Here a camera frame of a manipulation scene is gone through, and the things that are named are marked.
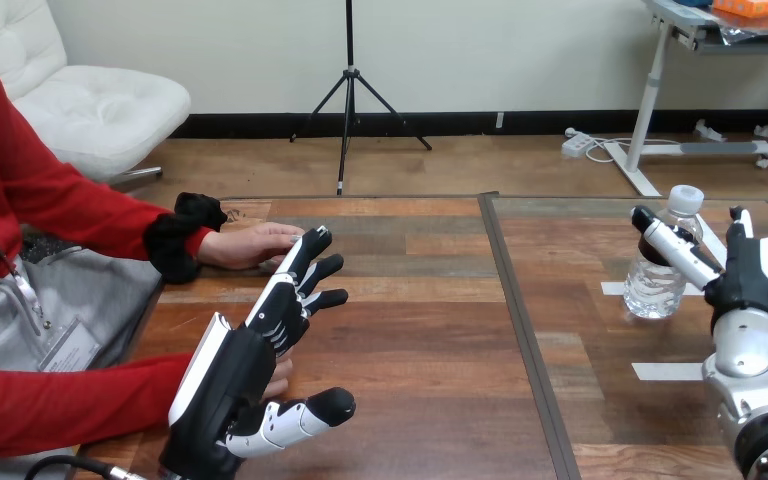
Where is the person's hand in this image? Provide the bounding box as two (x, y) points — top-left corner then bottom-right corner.
(262, 356), (295, 401)
(196, 221), (306, 272)

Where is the foil sheet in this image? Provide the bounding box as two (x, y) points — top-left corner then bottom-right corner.
(713, 5), (768, 47)

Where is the black cable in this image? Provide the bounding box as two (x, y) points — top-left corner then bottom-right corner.
(23, 454), (151, 480)

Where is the white cushioned chair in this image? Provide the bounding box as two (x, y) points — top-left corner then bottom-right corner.
(0, 0), (193, 194)

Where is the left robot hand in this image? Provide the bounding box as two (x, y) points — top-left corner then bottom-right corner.
(157, 225), (358, 480)

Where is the white desk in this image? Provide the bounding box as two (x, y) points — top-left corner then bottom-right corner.
(604, 0), (768, 199)

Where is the orange thing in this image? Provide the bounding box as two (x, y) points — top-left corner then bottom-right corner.
(711, 0), (768, 20)

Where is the clear water bottle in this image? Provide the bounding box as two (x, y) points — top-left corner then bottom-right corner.
(622, 184), (706, 321)

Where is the person's forearm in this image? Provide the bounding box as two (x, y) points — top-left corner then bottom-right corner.
(46, 177), (230, 287)
(0, 352), (195, 460)

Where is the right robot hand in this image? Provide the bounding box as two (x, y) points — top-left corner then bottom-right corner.
(630, 205), (768, 337)

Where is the white power strip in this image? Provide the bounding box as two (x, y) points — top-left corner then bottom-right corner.
(560, 128), (595, 160)

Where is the black tripod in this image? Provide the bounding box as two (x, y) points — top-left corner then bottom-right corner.
(289, 0), (434, 197)

